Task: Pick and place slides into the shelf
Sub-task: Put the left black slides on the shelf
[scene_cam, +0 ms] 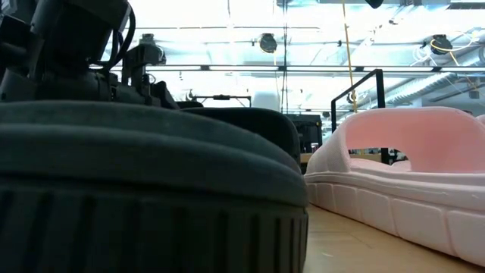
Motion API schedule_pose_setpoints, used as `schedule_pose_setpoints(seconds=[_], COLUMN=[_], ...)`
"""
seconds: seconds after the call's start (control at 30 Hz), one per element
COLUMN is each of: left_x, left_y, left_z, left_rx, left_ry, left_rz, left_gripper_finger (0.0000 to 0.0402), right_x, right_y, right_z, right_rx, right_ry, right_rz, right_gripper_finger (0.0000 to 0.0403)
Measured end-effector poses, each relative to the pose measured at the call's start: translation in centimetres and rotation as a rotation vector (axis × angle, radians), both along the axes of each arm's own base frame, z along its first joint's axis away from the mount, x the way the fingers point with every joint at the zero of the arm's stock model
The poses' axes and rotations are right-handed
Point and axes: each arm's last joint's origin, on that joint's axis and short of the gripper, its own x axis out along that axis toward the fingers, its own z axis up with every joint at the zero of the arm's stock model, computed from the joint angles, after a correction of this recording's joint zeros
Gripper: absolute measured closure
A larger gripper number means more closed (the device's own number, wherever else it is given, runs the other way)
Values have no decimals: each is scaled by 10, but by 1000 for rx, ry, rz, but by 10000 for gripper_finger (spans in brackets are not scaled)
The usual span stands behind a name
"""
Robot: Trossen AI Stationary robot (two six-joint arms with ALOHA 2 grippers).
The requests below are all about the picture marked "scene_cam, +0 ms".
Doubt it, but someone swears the black foam slide sandal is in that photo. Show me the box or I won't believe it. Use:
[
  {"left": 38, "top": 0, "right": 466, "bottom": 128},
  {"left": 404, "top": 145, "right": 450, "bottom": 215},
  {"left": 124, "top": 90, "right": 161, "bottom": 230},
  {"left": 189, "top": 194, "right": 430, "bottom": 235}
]
[
  {"left": 0, "top": 100, "right": 310, "bottom": 273},
  {"left": 176, "top": 100, "right": 303, "bottom": 168}
]

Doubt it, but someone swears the black metal wood shelf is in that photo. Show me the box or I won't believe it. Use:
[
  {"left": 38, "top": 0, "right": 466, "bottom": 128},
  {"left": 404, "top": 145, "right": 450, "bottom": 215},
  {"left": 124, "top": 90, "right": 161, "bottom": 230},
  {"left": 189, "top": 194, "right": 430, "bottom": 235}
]
[{"left": 301, "top": 69, "right": 391, "bottom": 166}]

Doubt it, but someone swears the thin black vertical pole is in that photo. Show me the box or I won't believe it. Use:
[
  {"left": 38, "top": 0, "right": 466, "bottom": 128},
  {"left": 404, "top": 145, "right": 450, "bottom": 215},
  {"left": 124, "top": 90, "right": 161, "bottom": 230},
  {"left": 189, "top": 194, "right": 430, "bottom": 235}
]
[{"left": 280, "top": 0, "right": 289, "bottom": 114}]

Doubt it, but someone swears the black monitor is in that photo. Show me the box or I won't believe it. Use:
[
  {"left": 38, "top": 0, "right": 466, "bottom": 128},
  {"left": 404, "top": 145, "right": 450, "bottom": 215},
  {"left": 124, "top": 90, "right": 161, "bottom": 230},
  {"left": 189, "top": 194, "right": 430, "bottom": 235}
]
[{"left": 287, "top": 113, "right": 324, "bottom": 153}]

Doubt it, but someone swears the black ceiling cable reel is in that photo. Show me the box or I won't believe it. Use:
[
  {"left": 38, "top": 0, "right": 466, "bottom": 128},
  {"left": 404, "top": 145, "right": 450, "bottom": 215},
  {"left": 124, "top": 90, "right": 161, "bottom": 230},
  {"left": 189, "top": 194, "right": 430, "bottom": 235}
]
[
  {"left": 138, "top": 33, "right": 167, "bottom": 64},
  {"left": 258, "top": 33, "right": 279, "bottom": 55},
  {"left": 429, "top": 33, "right": 454, "bottom": 56}
]

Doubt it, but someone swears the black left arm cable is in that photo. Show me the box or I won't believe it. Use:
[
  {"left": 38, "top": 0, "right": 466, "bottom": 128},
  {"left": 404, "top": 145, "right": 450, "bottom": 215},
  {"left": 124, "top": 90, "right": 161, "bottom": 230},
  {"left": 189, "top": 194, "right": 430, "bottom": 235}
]
[{"left": 90, "top": 2, "right": 137, "bottom": 73}]

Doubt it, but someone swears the black background rig frame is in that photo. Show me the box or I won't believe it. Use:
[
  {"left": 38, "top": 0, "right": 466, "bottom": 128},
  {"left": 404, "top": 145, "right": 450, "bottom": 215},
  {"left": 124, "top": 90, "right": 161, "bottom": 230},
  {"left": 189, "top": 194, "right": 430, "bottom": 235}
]
[{"left": 190, "top": 94, "right": 253, "bottom": 109}]

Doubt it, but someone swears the horizontal metal frame bar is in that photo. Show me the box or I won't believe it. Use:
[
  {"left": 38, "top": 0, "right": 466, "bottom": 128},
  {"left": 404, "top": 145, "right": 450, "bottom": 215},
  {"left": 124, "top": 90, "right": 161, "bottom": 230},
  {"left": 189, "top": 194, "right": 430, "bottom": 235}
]
[{"left": 90, "top": 64, "right": 485, "bottom": 74}]

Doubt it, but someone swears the yellow hanging cable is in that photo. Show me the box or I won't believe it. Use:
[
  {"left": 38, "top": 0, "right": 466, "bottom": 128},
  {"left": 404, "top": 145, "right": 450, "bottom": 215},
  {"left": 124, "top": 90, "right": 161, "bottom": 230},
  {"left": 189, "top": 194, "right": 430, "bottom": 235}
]
[{"left": 341, "top": 0, "right": 359, "bottom": 114}]

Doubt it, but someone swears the silver ventilation duct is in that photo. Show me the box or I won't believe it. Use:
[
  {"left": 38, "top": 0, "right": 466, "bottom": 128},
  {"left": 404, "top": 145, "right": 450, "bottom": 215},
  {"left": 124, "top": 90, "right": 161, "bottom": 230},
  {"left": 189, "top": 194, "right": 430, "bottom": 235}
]
[{"left": 386, "top": 71, "right": 455, "bottom": 107}]

